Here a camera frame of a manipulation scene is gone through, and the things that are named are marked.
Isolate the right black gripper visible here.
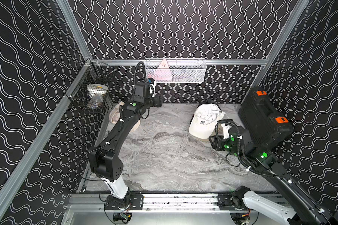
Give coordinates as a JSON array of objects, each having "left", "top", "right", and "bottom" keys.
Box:
[{"left": 208, "top": 134, "right": 244, "bottom": 162}]

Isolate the aluminium frame post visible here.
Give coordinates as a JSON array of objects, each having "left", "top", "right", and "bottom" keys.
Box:
[
  {"left": 243, "top": 0, "right": 310, "bottom": 101},
  {"left": 56, "top": 0, "right": 93, "bottom": 60}
]

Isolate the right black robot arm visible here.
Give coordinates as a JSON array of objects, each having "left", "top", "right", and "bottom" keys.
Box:
[{"left": 214, "top": 120, "right": 338, "bottom": 225}]

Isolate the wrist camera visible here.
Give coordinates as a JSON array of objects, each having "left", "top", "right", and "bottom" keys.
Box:
[
  {"left": 221, "top": 123, "right": 232, "bottom": 140},
  {"left": 147, "top": 77, "right": 156, "bottom": 97}
]

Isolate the aluminium back crossbar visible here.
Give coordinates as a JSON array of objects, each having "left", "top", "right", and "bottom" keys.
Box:
[{"left": 93, "top": 59, "right": 268, "bottom": 66}]

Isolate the aluminium frame post right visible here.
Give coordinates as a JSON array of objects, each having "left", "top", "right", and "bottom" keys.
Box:
[{"left": 243, "top": 0, "right": 310, "bottom": 101}]

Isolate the cream cap with text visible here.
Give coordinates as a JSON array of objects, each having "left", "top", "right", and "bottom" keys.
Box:
[{"left": 109, "top": 101, "right": 140, "bottom": 133}]

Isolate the pink triangle card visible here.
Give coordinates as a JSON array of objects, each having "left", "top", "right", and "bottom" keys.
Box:
[{"left": 153, "top": 59, "right": 173, "bottom": 82}]

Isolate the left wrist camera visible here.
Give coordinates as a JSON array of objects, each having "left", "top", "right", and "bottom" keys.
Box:
[{"left": 147, "top": 77, "right": 156, "bottom": 97}]

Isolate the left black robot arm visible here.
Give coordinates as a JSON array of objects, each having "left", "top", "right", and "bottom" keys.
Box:
[{"left": 88, "top": 77, "right": 162, "bottom": 202}]

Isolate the black wire basket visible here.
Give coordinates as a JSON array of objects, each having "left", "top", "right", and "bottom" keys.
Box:
[{"left": 69, "top": 60, "right": 118, "bottom": 114}]

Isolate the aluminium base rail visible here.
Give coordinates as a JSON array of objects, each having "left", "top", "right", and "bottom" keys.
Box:
[{"left": 105, "top": 191, "right": 257, "bottom": 212}]

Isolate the aluminium frame post left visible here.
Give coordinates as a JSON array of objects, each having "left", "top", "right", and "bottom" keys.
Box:
[{"left": 56, "top": 0, "right": 93, "bottom": 60}]

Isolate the black tool case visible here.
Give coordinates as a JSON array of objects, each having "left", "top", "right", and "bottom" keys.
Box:
[{"left": 238, "top": 87, "right": 293, "bottom": 151}]

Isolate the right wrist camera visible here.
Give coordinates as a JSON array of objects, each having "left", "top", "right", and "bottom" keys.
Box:
[{"left": 221, "top": 123, "right": 232, "bottom": 140}]

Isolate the white cap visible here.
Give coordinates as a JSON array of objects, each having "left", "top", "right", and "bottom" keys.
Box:
[{"left": 189, "top": 103, "right": 224, "bottom": 141}]

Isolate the aluminium left side rail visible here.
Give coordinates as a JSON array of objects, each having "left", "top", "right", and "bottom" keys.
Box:
[{"left": 0, "top": 58, "right": 92, "bottom": 221}]

